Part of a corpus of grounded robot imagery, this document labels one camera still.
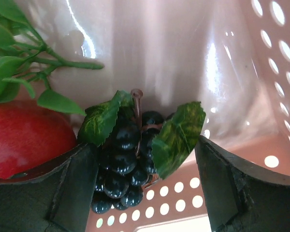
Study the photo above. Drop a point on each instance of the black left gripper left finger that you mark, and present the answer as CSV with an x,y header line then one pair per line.
x,y
58,201

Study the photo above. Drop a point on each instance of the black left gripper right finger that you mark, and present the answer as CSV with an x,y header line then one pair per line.
x,y
239,195

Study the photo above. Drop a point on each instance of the red toy fruit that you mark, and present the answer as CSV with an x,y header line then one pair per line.
x,y
30,136

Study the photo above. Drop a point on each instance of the dark toy grapes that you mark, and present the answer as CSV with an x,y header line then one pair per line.
x,y
136,148

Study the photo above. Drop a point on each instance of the pink plastic basket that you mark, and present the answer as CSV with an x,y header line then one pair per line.
x,y
232,55

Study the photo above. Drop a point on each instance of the red toy cherry bunch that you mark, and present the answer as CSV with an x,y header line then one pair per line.
x,y
25,57

